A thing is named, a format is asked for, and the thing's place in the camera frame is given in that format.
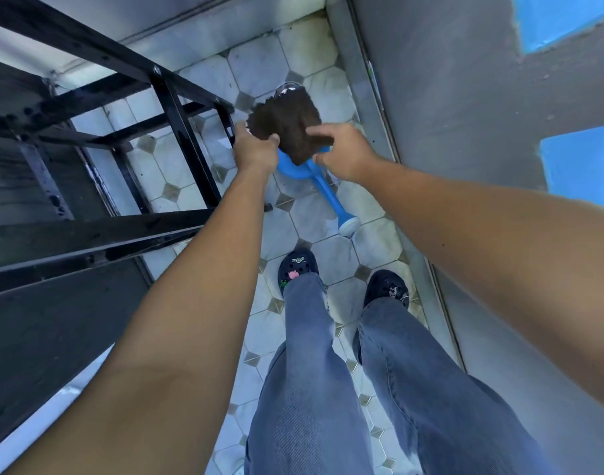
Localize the person's left hand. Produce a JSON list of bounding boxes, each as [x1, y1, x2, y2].
[[231, 121, 282, 177]]

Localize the person's right hand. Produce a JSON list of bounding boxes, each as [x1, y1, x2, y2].
[[305, 122, 383, 185]]

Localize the brown cleaning cloth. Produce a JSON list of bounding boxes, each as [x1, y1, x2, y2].
[[245, 88, 334, 167]]

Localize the blue watering can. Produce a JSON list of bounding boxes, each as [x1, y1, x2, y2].
[[274, 145, 361, 238]]

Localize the person's right forearm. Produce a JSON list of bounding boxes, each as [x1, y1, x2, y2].
[[359, 156, 604, 419]]

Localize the person's left forearm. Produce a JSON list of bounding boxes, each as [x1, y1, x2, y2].
[[7, 165, 274, 475]]

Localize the round wooden table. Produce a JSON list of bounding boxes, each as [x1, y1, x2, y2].
[[0, 0, 274, 298]]

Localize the dark shoe with pink charm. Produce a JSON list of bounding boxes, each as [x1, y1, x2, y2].
[[277, 249, 318, 298]]

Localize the blue tape strip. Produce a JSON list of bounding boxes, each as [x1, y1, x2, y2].
[[511, 0, 604, 54], [538, 124, 604, 212]]

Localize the blue jeans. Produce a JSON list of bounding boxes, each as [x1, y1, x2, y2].
[[243, 271, 555, 475]]

